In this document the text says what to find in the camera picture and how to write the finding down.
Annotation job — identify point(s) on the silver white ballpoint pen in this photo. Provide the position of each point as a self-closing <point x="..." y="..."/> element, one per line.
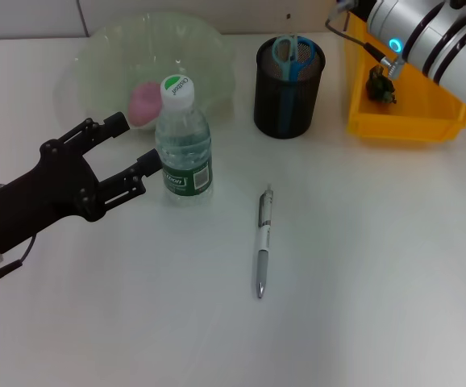
<point x="263" y="266"/>

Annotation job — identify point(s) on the clear green-label water bottle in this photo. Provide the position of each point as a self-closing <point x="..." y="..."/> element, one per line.
<point x="184" y="161"/>

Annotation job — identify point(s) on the blue scissors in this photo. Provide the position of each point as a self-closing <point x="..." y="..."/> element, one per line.
<point x="293" y="66"/>

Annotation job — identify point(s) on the black mesh pen holder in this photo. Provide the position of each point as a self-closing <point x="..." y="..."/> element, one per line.
<point x="287" y="109"/>

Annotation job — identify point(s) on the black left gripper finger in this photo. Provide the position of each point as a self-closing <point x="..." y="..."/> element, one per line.
<point x="116" y="125"/>
<point x="150" y="163"/>

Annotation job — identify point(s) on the green plastic wrapper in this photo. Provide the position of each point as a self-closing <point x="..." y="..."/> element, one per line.
<point x="380" y="86"/>

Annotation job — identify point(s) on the yellow plastic bin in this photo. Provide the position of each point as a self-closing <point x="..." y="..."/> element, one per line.
<point x="410" y="113"/>

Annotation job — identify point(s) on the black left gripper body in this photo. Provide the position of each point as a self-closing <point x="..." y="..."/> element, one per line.
<point x="43" y="197"/>

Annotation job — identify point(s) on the pink peach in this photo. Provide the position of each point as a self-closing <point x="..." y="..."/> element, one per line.
<point x="144" y="105"/>

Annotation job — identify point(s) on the pale green wavy bowl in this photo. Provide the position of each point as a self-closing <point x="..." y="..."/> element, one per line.
<point x="128" y="60"/>

